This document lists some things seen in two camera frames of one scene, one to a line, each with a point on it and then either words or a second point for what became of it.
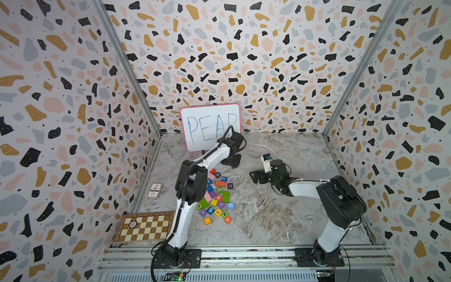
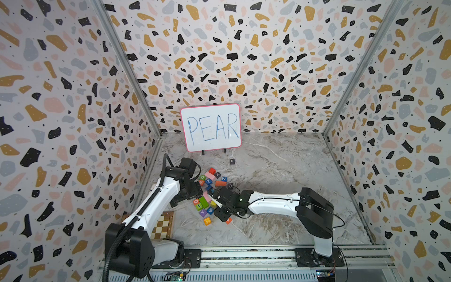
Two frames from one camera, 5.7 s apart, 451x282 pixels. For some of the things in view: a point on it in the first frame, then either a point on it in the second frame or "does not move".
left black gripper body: x=234 y=162 → x=194 y=190
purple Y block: x=202 y=212 does not move
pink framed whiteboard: x=204 y=126 does not move
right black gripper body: x=263 y=178 → x=222 y=213
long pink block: x=211 y=176 does not move
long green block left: x=204 y=202 does not move
